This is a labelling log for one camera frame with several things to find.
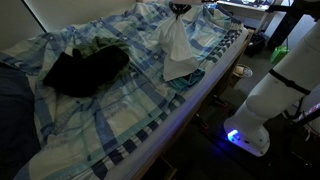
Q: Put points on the teal cloth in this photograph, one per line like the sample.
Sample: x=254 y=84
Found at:
x=187 y=82

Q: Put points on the dark desk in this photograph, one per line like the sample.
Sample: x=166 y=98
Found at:
x=265 y=11

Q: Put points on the blue plaid bed quilt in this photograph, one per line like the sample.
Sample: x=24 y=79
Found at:
x=87 y=138

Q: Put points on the green garment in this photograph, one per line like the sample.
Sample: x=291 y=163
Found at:
x=98 y=43

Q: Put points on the green box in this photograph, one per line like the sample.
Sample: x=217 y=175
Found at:
x=278 y=54

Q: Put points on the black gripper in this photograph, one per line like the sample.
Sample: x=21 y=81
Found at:
x=179 y=8

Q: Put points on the dark blue pillow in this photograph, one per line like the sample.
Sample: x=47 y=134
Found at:
x=18 y=138

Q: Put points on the black garment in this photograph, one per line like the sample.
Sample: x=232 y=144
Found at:
x=76 y=76

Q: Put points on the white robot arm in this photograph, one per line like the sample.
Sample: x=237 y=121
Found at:
x=293 y=78

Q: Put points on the white waffle towel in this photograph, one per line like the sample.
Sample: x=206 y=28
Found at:
x=179 y=60

